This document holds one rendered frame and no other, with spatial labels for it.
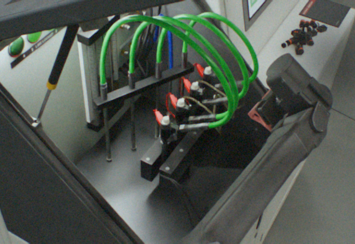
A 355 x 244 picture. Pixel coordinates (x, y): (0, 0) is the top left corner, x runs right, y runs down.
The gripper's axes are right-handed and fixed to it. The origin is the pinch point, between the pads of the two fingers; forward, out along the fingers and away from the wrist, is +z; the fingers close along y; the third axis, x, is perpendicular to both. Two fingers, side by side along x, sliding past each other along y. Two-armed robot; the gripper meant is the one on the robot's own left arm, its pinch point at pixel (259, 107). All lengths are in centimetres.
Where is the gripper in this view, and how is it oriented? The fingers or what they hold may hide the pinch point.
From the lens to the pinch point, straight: 112.5
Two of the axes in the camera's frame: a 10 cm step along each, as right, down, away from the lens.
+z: -4.2, 0.6, 9.0
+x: 6.3, 7.4, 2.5
